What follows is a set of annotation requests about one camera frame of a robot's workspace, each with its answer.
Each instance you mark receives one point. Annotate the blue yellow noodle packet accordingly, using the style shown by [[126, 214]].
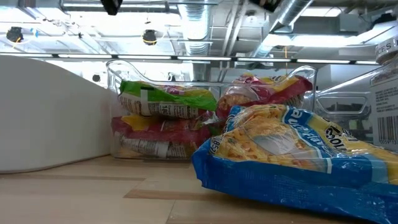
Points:
[[264, 180]]

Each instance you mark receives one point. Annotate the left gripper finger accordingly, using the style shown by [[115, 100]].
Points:
[[111, 6]]

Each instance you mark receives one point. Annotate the long ceiling light strip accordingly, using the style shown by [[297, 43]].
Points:
[[202, 58]]

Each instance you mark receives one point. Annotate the silver spiral ventilation duct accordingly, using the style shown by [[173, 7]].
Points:
[[290, 15]]

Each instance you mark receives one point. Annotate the dark red noodle packet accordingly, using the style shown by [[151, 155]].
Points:
[[264, 93]]

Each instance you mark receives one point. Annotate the black ceiling device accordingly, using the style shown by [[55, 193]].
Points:
[[14, 33], [150, 36]]

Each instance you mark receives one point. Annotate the wide clear plastic bin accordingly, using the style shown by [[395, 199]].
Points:
[[113, 71]]

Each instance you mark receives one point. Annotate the silver corrugated ventilation duct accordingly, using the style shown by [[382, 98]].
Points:
[[196, 28]]

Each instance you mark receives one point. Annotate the narrow clear plastic bin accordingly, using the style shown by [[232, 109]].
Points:
[[342, 90]]

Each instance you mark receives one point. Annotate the white plastic tray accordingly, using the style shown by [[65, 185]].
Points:
[[46, 118]]

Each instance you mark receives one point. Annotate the white label spice jar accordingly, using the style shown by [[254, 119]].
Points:
[[385, 102]]

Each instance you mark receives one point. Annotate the red green noodle packet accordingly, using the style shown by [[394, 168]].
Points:
[[174, 96]]

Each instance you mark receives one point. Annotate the red yellow noodle packet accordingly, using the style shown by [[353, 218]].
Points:
[[161, 133]]

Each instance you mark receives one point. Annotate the white smoke detector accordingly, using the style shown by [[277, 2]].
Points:
[[250, 18]]

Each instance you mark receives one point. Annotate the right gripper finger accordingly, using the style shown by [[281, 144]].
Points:
[[267, 3]]

